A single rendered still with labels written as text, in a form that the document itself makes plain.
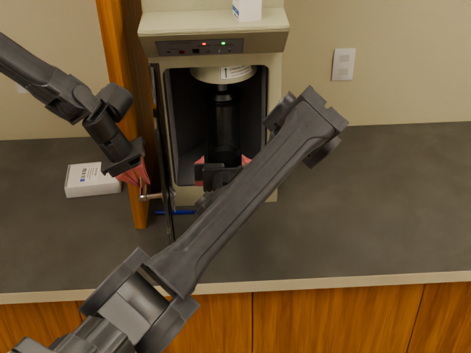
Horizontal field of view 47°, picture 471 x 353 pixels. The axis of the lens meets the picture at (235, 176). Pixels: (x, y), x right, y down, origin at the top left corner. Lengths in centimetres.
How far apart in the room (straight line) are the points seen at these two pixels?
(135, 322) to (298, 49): 134
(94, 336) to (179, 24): 78
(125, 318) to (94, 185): 106
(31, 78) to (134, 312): 61
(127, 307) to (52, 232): 97
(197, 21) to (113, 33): 18
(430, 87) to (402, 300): 79
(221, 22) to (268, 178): 58
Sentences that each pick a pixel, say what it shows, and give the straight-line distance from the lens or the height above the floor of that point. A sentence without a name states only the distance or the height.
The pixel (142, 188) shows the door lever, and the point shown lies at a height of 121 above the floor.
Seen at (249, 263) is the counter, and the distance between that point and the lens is 139.
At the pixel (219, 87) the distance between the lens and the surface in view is 146.
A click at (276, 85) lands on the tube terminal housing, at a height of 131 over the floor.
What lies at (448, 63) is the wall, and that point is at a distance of 197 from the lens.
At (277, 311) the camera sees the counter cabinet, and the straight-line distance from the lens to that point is 149.
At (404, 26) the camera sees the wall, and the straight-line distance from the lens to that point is 186.
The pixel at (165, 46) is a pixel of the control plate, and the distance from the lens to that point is 124.
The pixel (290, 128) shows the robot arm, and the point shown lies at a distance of 72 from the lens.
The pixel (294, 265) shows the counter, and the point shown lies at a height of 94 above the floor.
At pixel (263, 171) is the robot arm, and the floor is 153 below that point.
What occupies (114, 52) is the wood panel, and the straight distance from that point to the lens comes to 124.
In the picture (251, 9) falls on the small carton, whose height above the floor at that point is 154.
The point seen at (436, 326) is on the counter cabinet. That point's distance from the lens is 167.
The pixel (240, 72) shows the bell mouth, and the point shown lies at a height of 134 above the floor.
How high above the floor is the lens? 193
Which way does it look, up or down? 37 degrees down
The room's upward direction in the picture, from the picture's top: 1 degrees counter-clockwise
